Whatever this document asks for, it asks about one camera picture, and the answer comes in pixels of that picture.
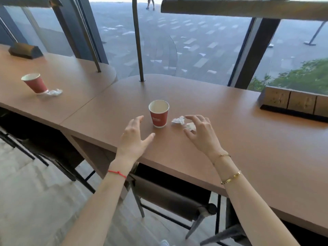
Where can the white tissue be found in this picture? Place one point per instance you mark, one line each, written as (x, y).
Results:
(54, 92)
(191, 126)
(178, 120)

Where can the person's left hand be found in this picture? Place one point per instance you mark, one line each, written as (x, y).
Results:
(132, 143)

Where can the person's right forearm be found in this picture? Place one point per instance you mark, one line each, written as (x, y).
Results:
(256, 215)

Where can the dark window frame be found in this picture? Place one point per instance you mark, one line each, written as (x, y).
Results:
(256, 53)

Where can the wooden lamp bar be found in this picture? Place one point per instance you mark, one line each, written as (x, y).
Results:
(243, 8)
(25, 2)

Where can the brown wooden bar table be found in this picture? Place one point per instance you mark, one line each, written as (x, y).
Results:
(230, 130)
(77, 81)

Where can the beige sneaker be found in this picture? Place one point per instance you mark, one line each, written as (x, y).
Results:
(165, 243)

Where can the red paper cup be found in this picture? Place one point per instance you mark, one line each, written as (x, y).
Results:
(37, 85)
(159, 117)

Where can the green tree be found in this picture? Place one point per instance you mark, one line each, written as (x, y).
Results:
(302, 76)

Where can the person's right hand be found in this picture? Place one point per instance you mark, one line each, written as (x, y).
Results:
(206, 138)

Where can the outdoor metal post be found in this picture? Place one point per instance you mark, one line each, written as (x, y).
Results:
(310, 43)

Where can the row of black-legged bar stools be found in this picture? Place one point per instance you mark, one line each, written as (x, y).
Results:
(174, 199)

